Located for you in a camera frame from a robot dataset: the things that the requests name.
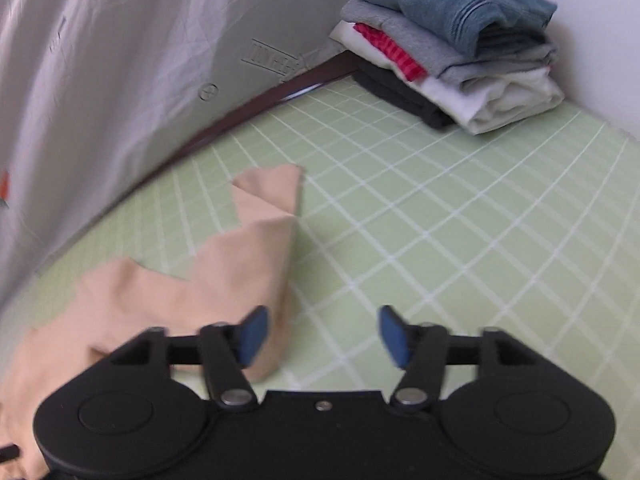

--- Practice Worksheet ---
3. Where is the dark brown bed frame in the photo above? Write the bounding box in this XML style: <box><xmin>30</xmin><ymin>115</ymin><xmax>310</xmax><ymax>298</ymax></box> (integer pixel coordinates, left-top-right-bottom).
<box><xmin>132</xmin><ymin>52</ymin><xmax>361</xmax><ymax>188</ymax></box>

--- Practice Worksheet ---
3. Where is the folded grey garment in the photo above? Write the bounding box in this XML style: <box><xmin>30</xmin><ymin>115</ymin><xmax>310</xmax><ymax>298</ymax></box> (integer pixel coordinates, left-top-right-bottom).
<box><xmin>340</xmin><ymin>0</ymin><xmax>558</xmax><ymax>83</ymax></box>

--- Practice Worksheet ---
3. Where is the folded black garment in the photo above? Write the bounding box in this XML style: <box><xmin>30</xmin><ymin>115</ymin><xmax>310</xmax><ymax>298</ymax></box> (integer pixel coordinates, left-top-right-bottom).
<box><xmin>351</xmin><ymin>62</ymin><xmax>456</xmax><ymax>131</ymax></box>

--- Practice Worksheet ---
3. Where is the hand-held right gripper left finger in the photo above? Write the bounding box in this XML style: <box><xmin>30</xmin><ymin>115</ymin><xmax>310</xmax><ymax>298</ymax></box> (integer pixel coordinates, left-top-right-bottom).
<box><xmin>107</xmin><ymin>306</ymin><xmax>271</xmax><ymax>407</ymax></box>

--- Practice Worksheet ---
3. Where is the green checked bed sheet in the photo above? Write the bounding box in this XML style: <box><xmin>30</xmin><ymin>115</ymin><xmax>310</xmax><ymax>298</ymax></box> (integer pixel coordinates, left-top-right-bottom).
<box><xmin>0</xmin><ymin>80</ymin><xmax>640</xmax><ymax>411</ymax></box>

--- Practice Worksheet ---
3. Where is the folded white garment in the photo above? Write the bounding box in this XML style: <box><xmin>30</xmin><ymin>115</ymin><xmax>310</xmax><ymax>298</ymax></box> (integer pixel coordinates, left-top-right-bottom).
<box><xmin>329</xmin><ymin>20</ymin><xmax>566</xmax><ymax>136</ymax></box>

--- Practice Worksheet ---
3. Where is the white printed sheet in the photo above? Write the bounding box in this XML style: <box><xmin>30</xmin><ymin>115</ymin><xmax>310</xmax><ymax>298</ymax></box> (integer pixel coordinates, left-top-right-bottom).
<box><xmin>0</xmin><ymin>0</ymin><xmax>361</xmax><ymax>311</ymax></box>

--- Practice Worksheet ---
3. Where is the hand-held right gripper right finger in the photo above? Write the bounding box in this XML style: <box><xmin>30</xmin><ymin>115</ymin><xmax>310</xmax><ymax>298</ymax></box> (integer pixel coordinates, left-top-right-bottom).
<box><xmin>377</xmin><ymin>305</ymin><xmax>538</xmax><ymax>407</ymax></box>

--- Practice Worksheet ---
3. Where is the beige long-sleeved shirt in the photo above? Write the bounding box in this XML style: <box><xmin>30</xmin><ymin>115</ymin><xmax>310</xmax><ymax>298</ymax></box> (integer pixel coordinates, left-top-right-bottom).
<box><xmin>0</xmin><ymin>164</ymin><xmax>307</xmax><ymax>480</ymax></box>

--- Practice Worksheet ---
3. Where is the folded red striped garment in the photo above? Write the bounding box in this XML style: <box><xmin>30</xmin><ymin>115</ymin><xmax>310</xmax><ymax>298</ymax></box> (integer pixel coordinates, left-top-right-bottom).
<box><xmin>354</xmin><ymin>23</ymin><xmax>428</xmax><ymax>82</ymax></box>

